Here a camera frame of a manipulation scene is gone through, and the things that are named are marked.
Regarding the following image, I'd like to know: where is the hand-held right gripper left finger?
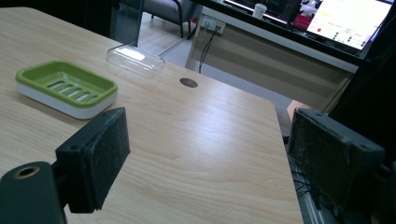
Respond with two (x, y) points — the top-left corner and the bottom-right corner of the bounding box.
(51, 106), (132, 215)

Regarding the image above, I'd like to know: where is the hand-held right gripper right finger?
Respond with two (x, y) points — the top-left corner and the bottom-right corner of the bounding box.
(287, 107), (387, 213)

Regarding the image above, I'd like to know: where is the green and white soap dish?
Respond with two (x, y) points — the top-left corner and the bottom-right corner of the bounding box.
(15, 60), (119, 120)

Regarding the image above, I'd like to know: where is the clear plastic lid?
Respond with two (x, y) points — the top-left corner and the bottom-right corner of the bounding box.
(106, 44), (166, 79)

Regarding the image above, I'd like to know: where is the beige desk with black top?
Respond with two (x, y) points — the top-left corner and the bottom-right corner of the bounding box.
(185, 0), (368, 114)

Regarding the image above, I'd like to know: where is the monitor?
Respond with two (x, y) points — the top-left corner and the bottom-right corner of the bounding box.
(222, 0), (396, 60)

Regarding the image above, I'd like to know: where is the white paper cup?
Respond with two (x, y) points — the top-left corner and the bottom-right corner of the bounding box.
(251, 3), (268, 20)

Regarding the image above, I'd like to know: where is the grey chair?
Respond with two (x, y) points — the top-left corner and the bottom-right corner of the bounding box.
(143, 0), (204, 39)

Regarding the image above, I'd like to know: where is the white power strip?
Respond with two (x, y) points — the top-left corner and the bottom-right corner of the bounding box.
(201, 15), (226, 35)

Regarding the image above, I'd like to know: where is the black cable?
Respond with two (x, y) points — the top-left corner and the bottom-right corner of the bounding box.
(197, 25), (221, 75)

